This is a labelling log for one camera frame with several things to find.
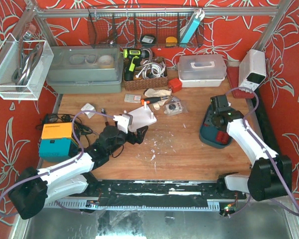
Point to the black wire shelf basket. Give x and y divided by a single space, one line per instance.
124 25

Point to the yellow teal device box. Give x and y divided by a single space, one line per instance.
57 142

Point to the white plug adapter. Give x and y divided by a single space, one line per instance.
89 110

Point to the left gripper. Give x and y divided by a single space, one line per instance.
133 136

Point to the teal plastic tray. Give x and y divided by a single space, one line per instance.
208 132

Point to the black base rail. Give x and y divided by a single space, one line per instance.
161 194

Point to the clear acrylic wall bin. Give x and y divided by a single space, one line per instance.
23 68

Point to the grey lidded storage box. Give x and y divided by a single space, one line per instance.
85 70

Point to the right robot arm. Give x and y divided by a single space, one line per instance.
271 174

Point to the black tape measure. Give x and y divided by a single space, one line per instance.
148 40

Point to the red handled ratchet wrench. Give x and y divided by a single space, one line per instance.
103 111

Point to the red book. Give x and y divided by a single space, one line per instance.
233 78

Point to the green black cordless drill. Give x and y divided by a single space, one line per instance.
134 56

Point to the orange black screwdriver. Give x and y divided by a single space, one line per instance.
152 100

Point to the blue white power bank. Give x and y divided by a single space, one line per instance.
189 29

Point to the clear drill bit case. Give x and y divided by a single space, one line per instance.
132 98

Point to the orange cube adapter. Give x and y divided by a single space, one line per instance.
175 85

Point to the yellow tape measure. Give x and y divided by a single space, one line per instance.
171 41

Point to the white clear storage box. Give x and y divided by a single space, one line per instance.
201 70

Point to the woven wicker basket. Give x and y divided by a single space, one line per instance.
142 84

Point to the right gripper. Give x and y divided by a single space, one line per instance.
212 118

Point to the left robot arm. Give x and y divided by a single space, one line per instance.
36 188

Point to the white bench power supply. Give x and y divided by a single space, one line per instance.
252 70

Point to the white peg board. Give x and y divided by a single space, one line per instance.
142 116

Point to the beige work glove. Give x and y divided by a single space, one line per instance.
158 93

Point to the small white metal bracket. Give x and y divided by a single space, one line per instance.
174 99

